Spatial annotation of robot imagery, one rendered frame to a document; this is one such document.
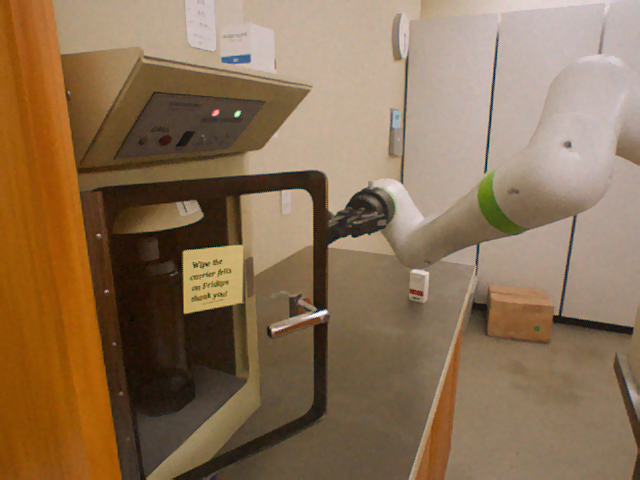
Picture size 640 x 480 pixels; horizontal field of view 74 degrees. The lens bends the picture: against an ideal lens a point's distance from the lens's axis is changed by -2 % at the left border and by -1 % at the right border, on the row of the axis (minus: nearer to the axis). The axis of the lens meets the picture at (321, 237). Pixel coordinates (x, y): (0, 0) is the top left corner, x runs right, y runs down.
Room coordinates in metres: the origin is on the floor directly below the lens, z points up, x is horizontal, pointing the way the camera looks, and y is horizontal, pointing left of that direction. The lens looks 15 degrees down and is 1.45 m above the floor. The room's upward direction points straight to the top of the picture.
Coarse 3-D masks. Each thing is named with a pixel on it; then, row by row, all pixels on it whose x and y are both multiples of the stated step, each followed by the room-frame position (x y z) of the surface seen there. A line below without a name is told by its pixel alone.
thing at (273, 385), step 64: (128, 192) 0.43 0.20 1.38; (192, 192) 0.47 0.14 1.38; (256, 192) 0.52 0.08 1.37; (320, 192) 0.58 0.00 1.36; (128, 256) 0.43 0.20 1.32; (256, 256) 0.52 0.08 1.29; (320, 256) 0.58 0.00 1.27; (128, 320) 0.42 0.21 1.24; (192, 320) 0.47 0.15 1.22; (256, 320) 0.52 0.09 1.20; (128, 384) 0.42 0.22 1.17; (192, 384) 0.46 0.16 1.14; (256, 384) 0.52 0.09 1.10; (320, 384) 0.58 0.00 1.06; (192, 448) 0.46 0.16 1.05; (256, 448) 0.51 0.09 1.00
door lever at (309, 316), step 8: (304, 304) 0.56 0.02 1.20; (304, 312) 0.56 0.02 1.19; (312, 312) 0.52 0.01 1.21; (320, 312) 0.53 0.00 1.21; (288, 320) 0.50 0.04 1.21; (296, 320) 0.50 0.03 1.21; (304, 320) 0.51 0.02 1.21; (312, 320) 0.51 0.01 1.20; (320, 320) 0.52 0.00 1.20; (328, 320) 0.53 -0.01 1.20; (272, 328) 0.48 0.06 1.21; (280, 328) 0.48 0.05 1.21; (288, 328) 0.49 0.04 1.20; (296, 328) 0.50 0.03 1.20; (304, 328) 0.51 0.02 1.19; (272, 336) 0.48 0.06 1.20; (280, 336) 0.48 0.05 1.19
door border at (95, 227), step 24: (96, 192) 0.41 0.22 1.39; (96, 216) 0.41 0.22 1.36; (96, 240) 0.41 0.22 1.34; (96, 264) 0.41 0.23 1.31; (96, 288) 0.41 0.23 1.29; (120, 336) 0.42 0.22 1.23; (120, 360) 0.42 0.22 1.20; (120, 384) 0.41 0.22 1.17; (120, 408) 0.41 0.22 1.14; (120, 432) 0.41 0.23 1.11; (120, 456) 0.41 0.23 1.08
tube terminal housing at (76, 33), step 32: (64, 0) 0.43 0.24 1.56; (96, 0) 0.46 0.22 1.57; (128, 0) 0.50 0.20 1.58; (160, 0) 0.54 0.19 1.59; (224, 0) 0.66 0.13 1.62; (64, 32) 0.43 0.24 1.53; (96, 32) 0.46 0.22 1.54; (128, 32) 0.50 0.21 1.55; (160, 32) 0.54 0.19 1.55; (192, 160) 0.57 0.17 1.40; (224, 160) 0.64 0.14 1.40
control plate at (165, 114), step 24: (168, 96) 0.42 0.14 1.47; (192, 96) 0.44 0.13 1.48; (144, 120) 0.41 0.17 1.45; (168, 120) 0.44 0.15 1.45; (192, 120) 0.48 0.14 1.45; (216, 120) 0.51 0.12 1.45; (240, 120) 0.56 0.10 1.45; (144, 144) 0.44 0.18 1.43; (168, 144) 0.47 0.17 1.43; (192, 144) 0.51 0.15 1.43; (216, 144) 0.56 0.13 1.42
